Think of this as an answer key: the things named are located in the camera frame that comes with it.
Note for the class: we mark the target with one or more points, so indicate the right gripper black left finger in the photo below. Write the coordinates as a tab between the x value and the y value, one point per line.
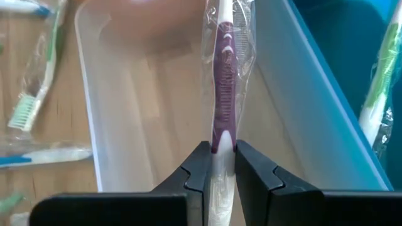
157	208

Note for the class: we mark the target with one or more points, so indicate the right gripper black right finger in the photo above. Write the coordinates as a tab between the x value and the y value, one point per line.
298	207

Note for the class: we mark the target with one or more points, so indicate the green toothbrush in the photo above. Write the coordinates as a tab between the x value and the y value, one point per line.
44	83
380	78
9	202

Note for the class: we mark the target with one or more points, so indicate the clear plastic bin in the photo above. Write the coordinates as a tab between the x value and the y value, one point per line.
141	125

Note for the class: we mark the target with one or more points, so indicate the teal plastic bin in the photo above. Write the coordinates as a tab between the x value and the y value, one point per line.
345	47

